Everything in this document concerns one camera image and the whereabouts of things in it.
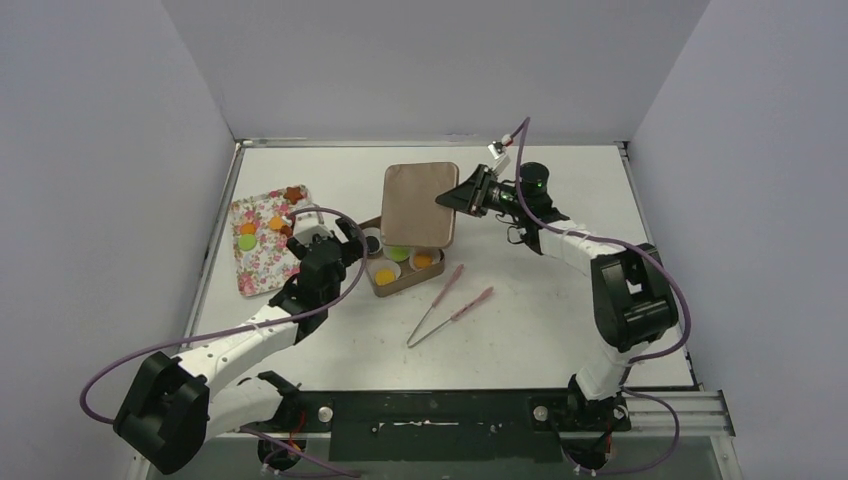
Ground black round cookie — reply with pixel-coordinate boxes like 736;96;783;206
366;236;382;256

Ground brown box lid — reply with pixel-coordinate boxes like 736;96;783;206
381;162;459;248

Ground green round cookie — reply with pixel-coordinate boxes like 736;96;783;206
237;234;257;251
385;247;411;262

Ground orange flower cookie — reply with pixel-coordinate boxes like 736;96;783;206
411;253;434;270

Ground pink cat paw tongs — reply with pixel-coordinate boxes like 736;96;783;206
405;264;495;349

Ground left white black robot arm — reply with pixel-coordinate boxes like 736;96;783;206
112;207;367;474

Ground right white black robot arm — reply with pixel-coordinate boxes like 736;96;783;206
435;162;679;430

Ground white paper cup left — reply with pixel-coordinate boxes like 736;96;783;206
363;227;383;258

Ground white paper cup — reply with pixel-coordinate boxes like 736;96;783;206
368;258;402;287
383;246;415;263
363;227;383;258
408;248;442;271

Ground white paper cup front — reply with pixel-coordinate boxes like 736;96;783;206
368;258;402;287

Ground brown square cookie box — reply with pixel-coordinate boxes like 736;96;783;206
359;217;445;298

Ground floral cookie tray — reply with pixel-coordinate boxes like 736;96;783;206
229;185;313;297

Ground white paper cup centre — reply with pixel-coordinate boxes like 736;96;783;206
383;246;415;263

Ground orange cookie far left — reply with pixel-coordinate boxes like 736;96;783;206
239;223;257;235

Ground white paper cup right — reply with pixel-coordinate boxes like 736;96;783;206
408;248;442;271

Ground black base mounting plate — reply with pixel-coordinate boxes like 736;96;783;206
254;388;631;463

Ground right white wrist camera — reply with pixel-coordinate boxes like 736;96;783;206
487;135;513;177

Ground aluminium frame rail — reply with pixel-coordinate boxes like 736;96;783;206
135;390;737;440

